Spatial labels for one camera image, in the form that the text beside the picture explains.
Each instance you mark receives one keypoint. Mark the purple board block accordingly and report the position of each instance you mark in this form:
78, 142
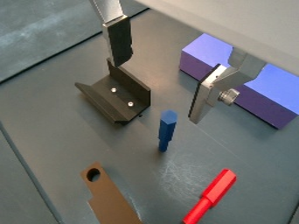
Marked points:
270, 96

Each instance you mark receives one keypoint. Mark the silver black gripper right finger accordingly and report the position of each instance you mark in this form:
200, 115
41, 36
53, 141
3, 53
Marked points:
217, 87

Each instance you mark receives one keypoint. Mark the brown T-shaped block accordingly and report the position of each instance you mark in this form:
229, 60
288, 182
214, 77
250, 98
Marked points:
109, 203

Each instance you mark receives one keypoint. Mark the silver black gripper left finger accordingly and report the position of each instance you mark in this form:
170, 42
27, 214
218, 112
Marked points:
117, 30

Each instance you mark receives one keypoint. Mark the black angle bracket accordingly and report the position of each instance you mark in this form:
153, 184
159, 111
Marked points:
121, 96

